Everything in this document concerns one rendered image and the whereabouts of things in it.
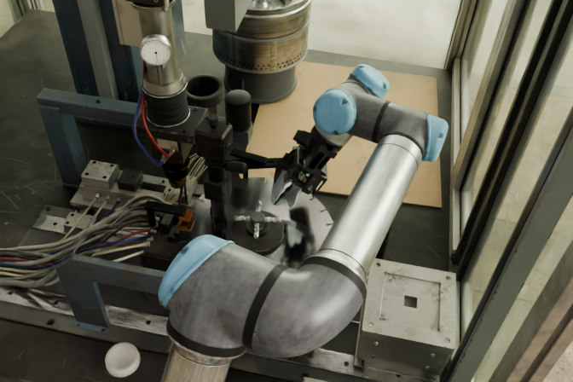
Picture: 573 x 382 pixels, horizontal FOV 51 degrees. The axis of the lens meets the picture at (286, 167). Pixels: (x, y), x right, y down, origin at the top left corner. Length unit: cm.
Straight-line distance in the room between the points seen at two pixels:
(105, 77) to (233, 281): 108
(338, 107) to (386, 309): 46
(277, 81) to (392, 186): 101
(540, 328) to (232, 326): 38
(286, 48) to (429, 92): 53
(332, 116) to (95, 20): 84
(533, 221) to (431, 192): 87
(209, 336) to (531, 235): 44
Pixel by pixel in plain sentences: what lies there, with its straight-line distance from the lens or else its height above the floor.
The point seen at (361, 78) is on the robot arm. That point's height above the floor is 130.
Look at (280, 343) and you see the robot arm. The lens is 76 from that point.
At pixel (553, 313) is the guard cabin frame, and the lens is 80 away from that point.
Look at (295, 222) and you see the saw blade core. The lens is 128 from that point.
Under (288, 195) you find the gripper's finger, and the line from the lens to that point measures 126.
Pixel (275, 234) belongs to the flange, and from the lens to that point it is 125.
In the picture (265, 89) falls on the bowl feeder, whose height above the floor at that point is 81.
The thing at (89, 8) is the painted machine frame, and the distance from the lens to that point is 164.
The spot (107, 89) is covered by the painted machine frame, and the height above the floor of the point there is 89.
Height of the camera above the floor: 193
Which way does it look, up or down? 44 degrees down
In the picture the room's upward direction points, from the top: 3 degrees clockwise
